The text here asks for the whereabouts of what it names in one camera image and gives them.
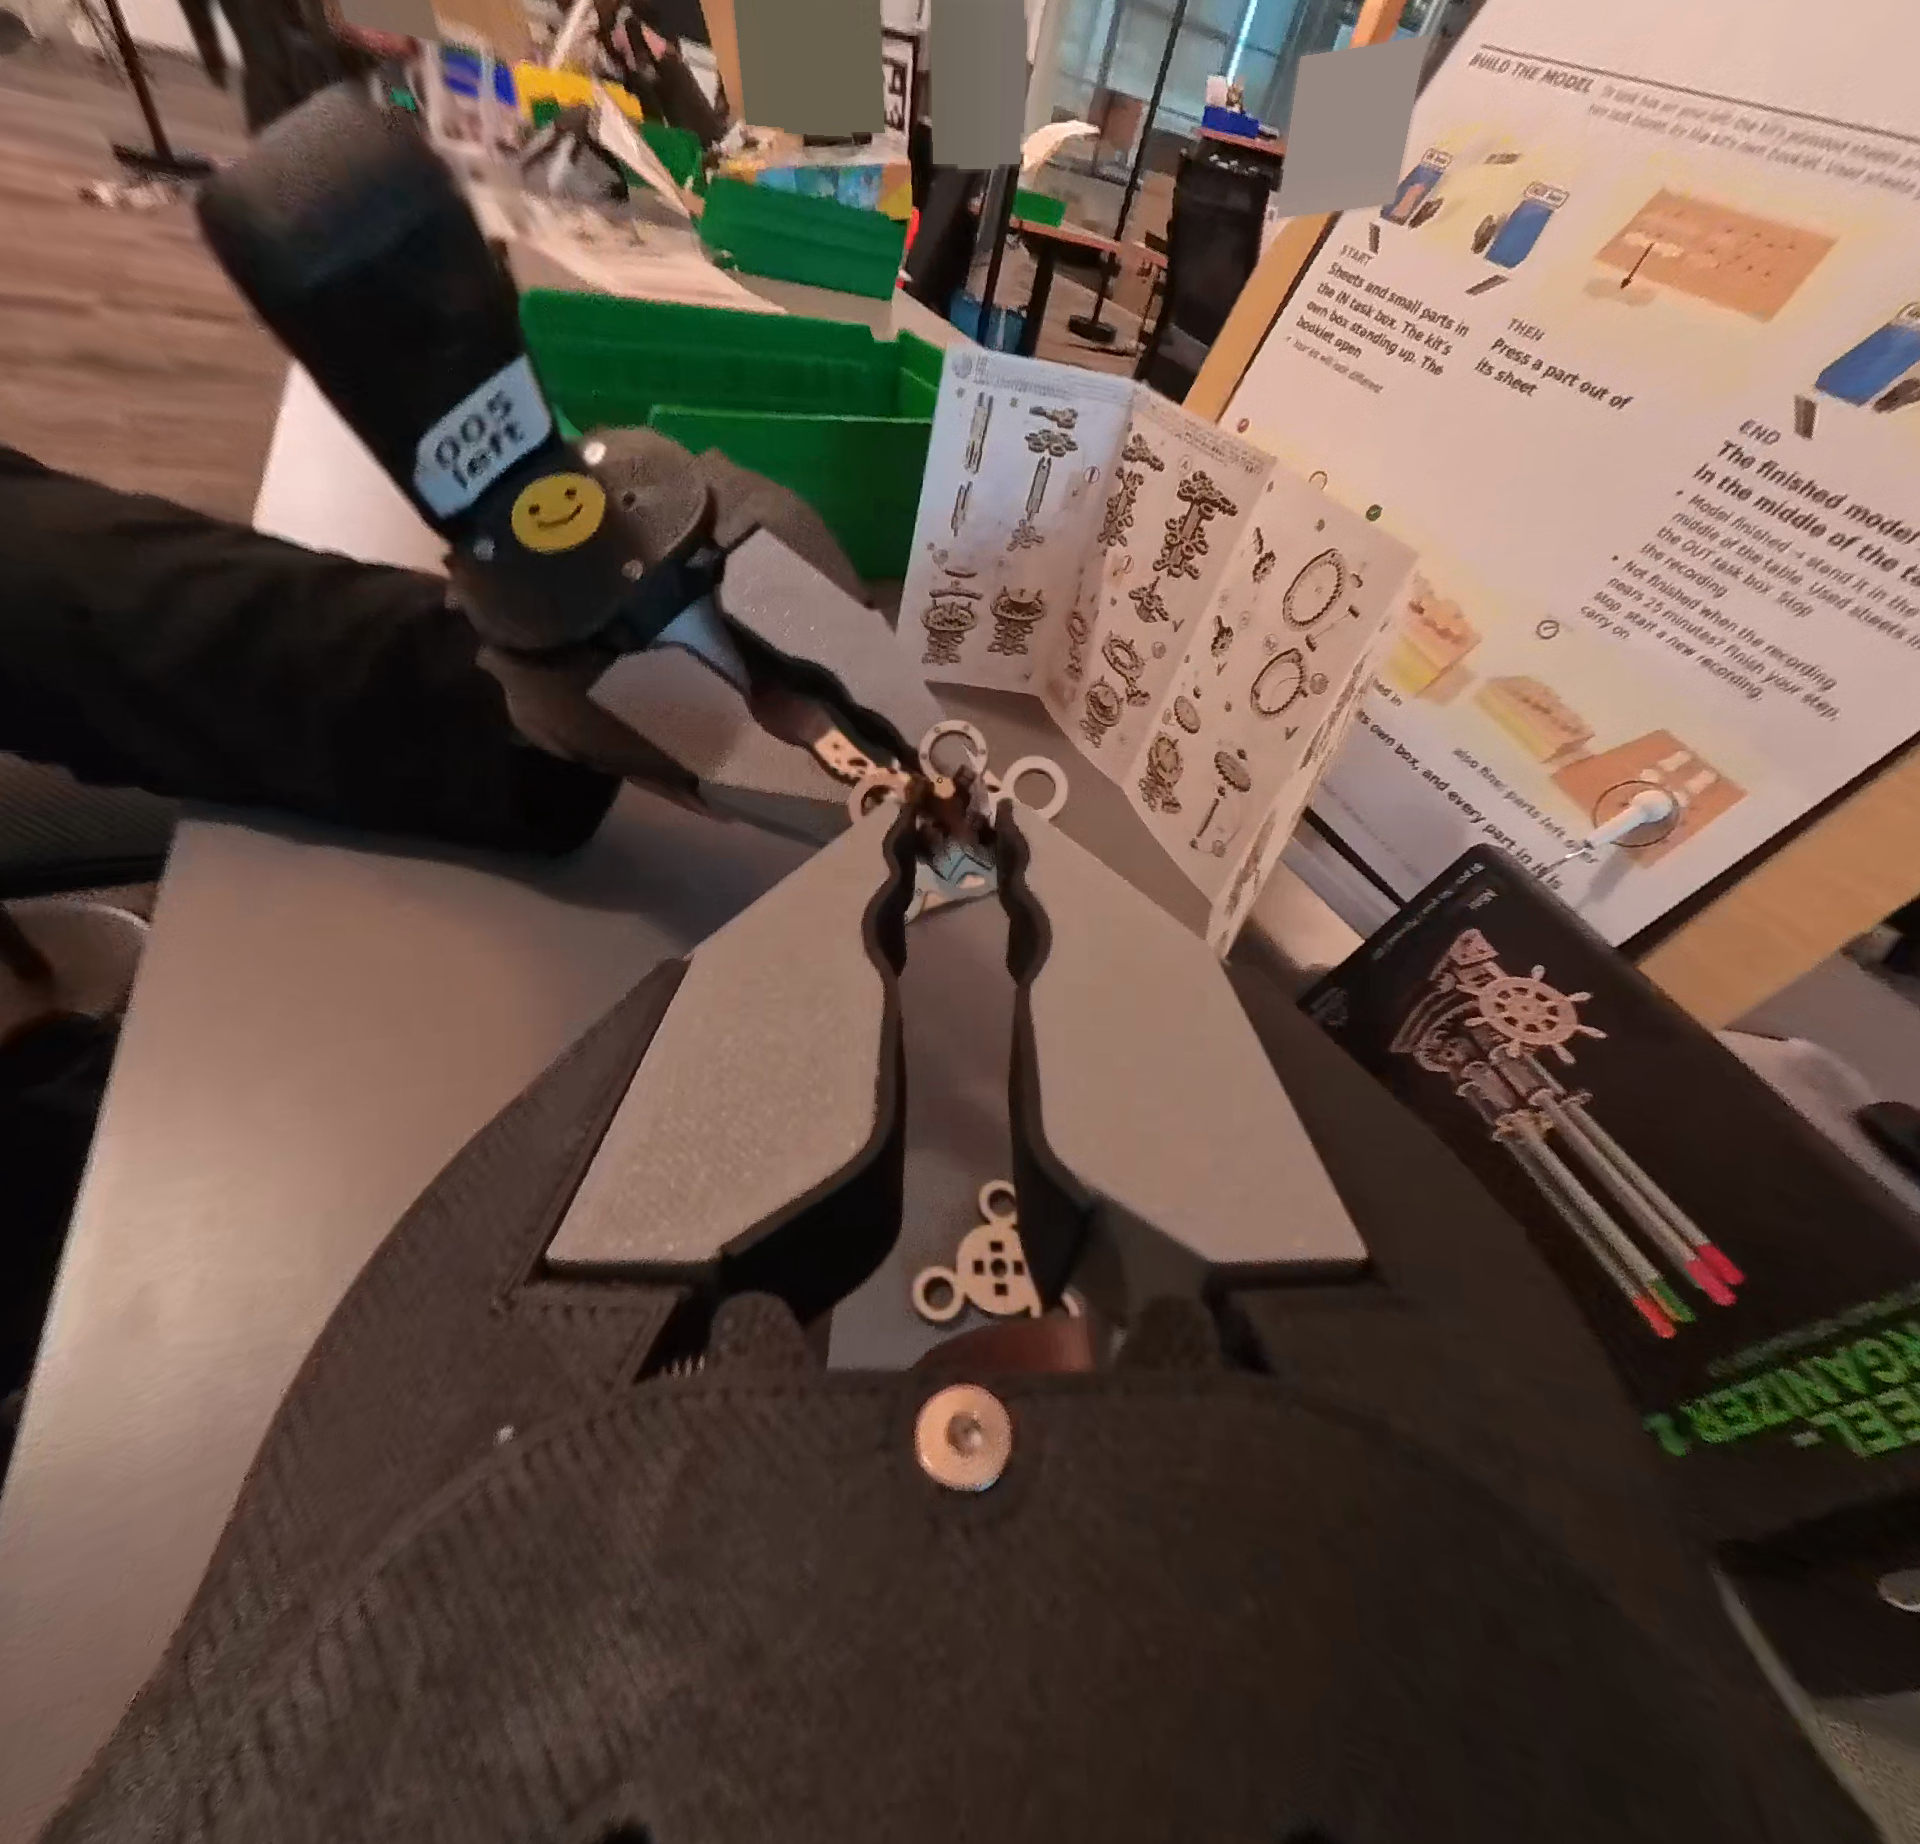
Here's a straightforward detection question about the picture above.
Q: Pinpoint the white instruction board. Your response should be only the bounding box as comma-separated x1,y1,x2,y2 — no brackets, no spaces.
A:
1217,0,1920,949

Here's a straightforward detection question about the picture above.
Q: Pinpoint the black office chair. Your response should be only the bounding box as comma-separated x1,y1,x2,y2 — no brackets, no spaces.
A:
1139,145,1278,403

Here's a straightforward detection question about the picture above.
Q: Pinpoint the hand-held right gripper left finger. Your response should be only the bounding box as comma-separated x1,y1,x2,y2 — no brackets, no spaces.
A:
545,809,910,1271

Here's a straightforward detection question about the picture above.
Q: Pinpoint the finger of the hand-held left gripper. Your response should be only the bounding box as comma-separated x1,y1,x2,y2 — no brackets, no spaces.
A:
586,640,864,830
707,502,920,766

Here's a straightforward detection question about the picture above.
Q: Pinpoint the instruction poster board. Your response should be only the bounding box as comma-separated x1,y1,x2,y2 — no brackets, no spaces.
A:
1183,0,1920,1037

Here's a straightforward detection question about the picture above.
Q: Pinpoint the yellow plastic bin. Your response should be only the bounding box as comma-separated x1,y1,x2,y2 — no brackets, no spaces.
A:
514,60,648,128

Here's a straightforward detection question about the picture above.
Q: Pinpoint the wooden model assembly with rings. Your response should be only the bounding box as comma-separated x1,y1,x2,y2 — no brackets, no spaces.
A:
816,716,1071,918

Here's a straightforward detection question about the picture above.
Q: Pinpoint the person's left forearm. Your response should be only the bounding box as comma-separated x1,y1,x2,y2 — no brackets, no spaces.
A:
0,446,619,858

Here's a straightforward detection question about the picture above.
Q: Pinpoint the folded instruction booklet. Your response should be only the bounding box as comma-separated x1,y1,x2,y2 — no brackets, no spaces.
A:
896,348,1420,961

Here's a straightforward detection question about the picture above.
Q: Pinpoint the black model kit box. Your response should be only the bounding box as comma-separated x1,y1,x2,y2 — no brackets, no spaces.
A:
1297,847,1920,1543

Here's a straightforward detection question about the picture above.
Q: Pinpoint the black floor lamp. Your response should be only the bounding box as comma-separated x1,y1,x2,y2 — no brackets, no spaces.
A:
1068,0,1225,355

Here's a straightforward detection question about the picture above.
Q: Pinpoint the green plastic bin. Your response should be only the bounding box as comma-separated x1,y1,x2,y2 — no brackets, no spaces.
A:
696,173,916,305
648,332,948,530
517,288,905,438

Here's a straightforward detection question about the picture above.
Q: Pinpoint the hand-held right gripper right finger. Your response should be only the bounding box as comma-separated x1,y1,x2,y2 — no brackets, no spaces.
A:
995,809,1372,1294

